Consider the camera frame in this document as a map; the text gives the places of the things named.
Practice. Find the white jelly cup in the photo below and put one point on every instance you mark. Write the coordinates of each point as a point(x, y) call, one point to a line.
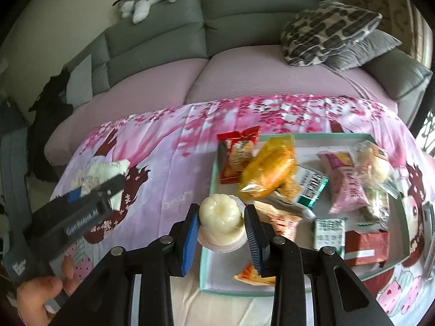
point(221, 217)

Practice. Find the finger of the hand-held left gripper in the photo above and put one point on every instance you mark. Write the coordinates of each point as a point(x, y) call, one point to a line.
point(102, 186)

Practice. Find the person's left hand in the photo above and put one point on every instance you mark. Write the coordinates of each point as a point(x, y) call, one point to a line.
point(34, 298)

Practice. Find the grey sofa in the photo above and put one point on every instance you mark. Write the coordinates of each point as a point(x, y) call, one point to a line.
point(238, 6)

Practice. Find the dark red packet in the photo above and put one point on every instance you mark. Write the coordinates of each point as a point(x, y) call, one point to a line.
point(367, 248)

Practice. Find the teal white packet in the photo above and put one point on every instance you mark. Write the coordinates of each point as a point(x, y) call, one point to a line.
point(312, 186)

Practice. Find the yellow bread packet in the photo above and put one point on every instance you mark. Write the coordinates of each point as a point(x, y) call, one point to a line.
point(282, 222)

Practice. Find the pink packet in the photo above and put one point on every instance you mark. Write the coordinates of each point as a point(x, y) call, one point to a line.
point(346, 183)

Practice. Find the patterned curtain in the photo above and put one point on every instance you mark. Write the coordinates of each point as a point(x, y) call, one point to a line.
point(390, 3)

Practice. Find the black clothing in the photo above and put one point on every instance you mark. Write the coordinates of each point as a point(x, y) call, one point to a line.
point(51, 108)

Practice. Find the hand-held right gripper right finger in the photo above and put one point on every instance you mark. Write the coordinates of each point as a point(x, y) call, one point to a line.
point(255, 241)

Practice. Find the teal cardboard tray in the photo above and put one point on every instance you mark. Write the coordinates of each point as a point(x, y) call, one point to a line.
point(221, 278)

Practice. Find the pink sofa cover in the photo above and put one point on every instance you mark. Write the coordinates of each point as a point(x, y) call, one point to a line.
point(153, 85)

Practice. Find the light grey pillow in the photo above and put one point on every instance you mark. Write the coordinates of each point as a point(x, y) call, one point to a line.
point(80, 81)

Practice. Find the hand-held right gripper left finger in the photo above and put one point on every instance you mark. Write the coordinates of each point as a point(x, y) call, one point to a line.
point(190, 241)

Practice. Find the small red packet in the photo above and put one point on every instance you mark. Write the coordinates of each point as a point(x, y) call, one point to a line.
point(251, 275)

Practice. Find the white bun packet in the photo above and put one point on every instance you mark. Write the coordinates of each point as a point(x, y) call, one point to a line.
point(373, 166)

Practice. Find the printed cartoon blanket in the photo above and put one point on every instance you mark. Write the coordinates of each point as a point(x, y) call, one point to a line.
point(163, 163)

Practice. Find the black patterned pillow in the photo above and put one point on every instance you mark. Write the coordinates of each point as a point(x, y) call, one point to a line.
point(326, 30)

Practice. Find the red cracker packet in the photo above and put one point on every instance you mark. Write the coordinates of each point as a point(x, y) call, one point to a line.
point(236, 156)

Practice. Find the green white packet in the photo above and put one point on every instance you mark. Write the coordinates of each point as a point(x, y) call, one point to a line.
point(328, 236)

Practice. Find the dark teal furniture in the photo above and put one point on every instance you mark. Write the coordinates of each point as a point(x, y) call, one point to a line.
point(17, 159)

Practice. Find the orange bread packet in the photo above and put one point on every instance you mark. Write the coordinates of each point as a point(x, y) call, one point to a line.
point(268, 166)

